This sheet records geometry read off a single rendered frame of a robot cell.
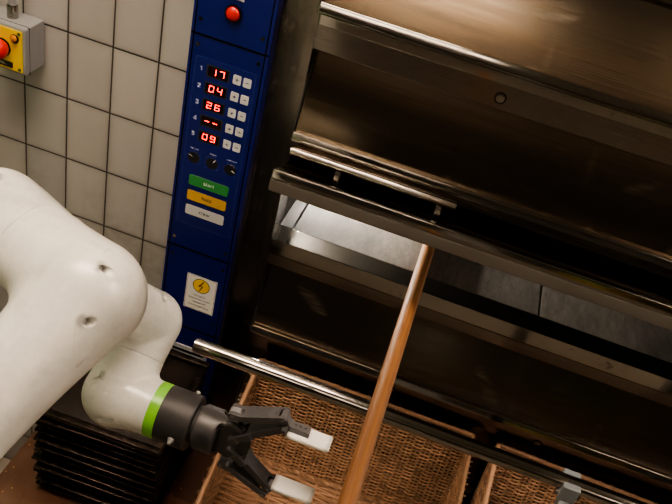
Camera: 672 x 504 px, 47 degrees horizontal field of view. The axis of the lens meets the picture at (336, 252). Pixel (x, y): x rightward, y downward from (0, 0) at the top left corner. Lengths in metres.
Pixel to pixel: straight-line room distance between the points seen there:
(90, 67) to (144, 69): 0.12
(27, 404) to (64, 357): 0.06
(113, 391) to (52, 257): 0.46
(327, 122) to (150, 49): 0.38
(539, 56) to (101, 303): 0.88
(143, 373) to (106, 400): 0.07
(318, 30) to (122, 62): 0.43
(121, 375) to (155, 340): 0.08
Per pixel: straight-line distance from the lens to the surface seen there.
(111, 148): 1.78
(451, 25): 1.41
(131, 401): 1.28
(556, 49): 1.41
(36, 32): 1.72
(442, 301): 1.70
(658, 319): 1.51
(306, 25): 1.49
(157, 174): 1.75
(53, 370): 0.85
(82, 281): 0.83
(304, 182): 1.45
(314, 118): 1.53
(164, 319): 1.28
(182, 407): 1.27
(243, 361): 1.44
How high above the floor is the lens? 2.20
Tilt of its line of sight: 36 degrees down
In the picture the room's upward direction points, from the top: 16 degrees clockwise
